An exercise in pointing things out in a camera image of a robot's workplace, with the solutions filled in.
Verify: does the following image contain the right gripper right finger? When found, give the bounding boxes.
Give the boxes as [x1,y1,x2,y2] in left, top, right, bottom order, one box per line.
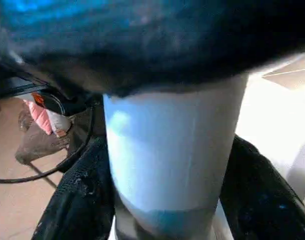
[218,133,305,240]

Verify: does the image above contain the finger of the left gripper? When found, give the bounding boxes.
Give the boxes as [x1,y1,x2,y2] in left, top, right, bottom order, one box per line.
[0,0,305,98]

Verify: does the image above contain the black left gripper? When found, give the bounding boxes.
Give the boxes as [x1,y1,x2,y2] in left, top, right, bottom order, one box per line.
[0,62,104,119]

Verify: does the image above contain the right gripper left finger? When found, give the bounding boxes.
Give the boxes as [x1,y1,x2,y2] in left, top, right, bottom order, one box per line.
[30,135,116,240]

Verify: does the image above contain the white plastic table top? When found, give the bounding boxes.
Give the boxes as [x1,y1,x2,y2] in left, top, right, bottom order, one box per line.
[233,51,305,203]

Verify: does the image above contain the white plastic table leg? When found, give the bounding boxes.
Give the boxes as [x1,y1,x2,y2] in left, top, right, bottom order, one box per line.
[101,72,250,240]

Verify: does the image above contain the pink quilted object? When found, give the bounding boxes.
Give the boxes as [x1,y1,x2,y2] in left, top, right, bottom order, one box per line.
[24,99,54,136]

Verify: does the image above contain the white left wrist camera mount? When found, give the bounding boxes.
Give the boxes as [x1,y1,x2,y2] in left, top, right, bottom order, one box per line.
[45,109,73,138]

